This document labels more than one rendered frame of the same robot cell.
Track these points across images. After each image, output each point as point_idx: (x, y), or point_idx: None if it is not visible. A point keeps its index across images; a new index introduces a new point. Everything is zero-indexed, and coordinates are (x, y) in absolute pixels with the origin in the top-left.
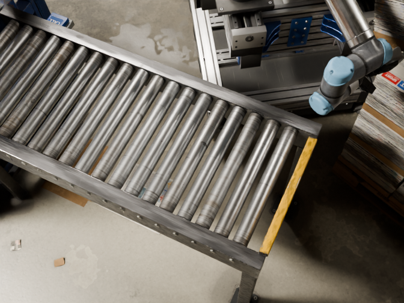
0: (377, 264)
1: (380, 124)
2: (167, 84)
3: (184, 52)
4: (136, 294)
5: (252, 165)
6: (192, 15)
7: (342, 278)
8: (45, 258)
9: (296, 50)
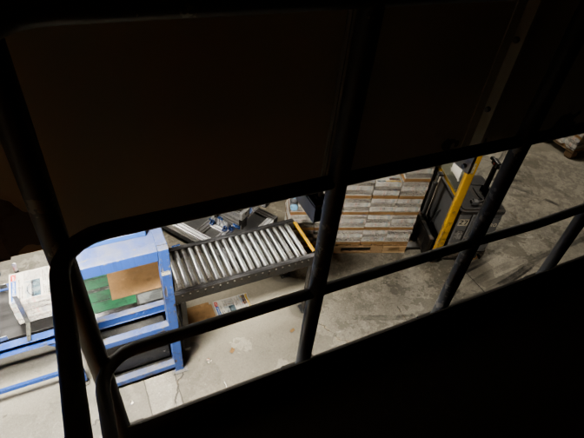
0: None
1: (298, 215)
2: (241, 236)
3: None
4: (270, 335)
5: (288, 237)
6: (186, 235)
7: None
8: (225, 354)
9: (249, 215)
